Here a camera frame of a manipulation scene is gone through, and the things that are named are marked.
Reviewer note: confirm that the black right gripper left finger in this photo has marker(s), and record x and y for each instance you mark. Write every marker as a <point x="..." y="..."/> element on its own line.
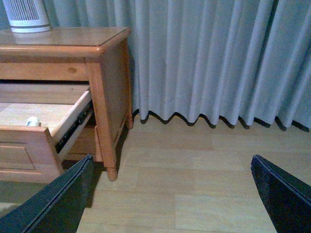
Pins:
<point x="58" y="207"/>

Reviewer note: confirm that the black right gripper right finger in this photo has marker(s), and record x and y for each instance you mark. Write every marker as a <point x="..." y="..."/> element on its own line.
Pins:
<point x="286" y="198"/>

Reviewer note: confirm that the wooden drawer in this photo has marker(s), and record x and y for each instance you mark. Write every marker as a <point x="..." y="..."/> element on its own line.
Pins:
<point x="35" y="154"/>

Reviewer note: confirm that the white medicine bottle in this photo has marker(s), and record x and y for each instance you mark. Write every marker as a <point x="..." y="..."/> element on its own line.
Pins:
<point x="33" y="122"/>

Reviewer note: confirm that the wooden nightstand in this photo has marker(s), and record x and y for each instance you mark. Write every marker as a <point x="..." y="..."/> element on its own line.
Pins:
<point x="97" y="57"/>

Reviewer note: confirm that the grey curtain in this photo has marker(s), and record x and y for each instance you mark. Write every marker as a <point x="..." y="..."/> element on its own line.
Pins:
<point x="237" y="59"/>

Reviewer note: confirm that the white cylindrical air purifier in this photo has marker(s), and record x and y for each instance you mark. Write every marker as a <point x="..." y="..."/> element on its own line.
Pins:
<point x="27" y="16"/>

